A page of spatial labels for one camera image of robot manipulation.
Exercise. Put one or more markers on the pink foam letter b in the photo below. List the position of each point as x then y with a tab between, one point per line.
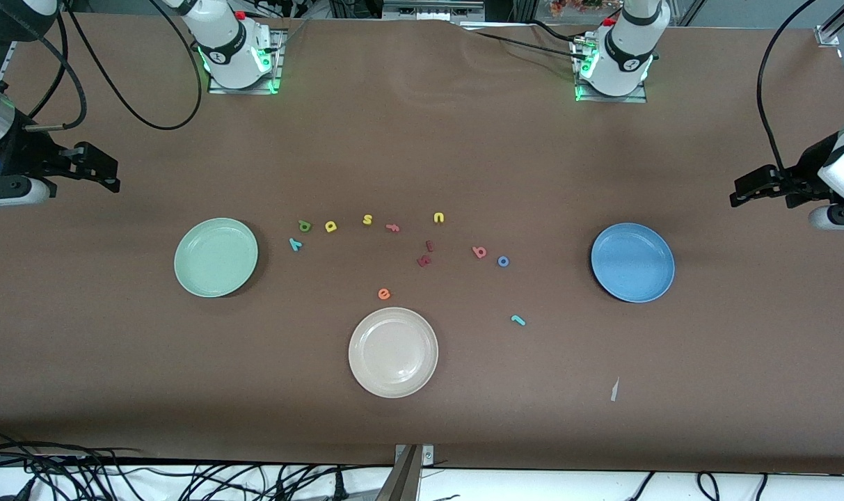
479	252

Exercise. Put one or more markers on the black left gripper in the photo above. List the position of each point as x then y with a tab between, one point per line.
802	169

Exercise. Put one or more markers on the blue plate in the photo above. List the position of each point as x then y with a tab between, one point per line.
632	262

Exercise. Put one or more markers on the orange artificial flowers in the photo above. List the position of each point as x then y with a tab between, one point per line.
575	7

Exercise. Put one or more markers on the light green plate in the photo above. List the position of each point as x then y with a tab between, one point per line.
216	257

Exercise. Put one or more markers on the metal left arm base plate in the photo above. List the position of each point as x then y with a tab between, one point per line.
637	99

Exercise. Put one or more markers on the brown table cover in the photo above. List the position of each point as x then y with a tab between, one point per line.
463	139

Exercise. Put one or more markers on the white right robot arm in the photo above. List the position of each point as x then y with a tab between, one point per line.
230	49

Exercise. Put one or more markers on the white paper scrap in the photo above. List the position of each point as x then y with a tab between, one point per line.
614	391

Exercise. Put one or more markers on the silver metal bracket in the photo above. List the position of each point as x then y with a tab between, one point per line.
427	456

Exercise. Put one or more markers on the aluminium frame profile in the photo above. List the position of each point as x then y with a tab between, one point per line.
8	62
835	24

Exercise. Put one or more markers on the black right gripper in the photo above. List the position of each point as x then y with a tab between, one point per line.
26	149

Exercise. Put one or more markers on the cream plate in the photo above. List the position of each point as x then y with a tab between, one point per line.
393	352

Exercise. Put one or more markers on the grey power strip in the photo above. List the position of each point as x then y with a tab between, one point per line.
428	10

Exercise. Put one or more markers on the grey metal support beam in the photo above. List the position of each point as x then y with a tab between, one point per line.
402	483

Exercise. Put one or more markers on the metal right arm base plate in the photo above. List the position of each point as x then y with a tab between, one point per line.
277	49

